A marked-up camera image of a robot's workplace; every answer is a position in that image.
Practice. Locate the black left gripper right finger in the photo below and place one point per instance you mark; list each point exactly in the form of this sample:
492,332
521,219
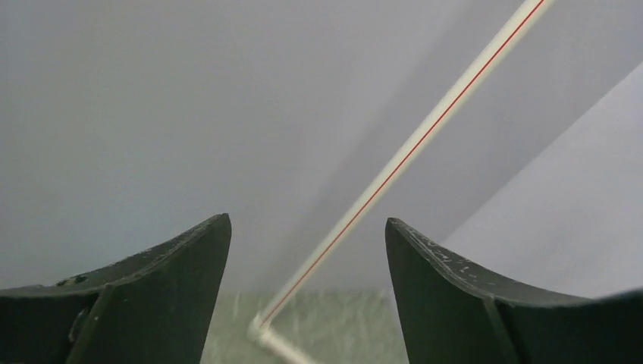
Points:
452,310

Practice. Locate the white floor pipe frame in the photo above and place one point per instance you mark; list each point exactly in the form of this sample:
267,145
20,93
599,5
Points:
269,339

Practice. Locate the white slanted pipe red stripe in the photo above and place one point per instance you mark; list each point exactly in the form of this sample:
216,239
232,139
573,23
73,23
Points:
509,35

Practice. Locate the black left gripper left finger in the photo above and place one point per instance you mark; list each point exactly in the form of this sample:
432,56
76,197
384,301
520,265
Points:
152,307

